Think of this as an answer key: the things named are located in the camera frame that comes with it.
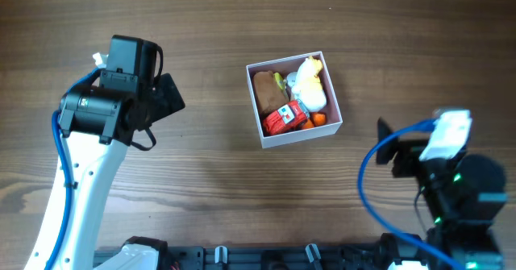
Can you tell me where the red toy fire truck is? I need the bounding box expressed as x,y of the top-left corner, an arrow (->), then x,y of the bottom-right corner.
262,100 -> 310,135

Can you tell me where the white plush duck yellow bag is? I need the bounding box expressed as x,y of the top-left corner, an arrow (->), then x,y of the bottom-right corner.
290,56 -> 327,129

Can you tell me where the brown plush toy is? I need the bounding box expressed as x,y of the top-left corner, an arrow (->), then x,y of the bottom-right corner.
252,71 -> 289,117

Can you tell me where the yellow mouse rattle drum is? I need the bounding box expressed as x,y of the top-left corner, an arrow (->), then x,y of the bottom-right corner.
273,73 -> 286,91

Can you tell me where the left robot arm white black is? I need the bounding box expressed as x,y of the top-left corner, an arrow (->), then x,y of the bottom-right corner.
25,35 -> 185,269

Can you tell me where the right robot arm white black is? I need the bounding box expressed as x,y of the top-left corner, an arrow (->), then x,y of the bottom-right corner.
376,138 -> 508,269

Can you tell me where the white box pink inside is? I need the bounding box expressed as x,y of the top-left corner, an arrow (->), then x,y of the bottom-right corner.
246,51 -> 343,148

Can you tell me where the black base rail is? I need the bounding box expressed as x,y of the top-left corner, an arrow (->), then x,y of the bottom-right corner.
168,243 -> 398,270

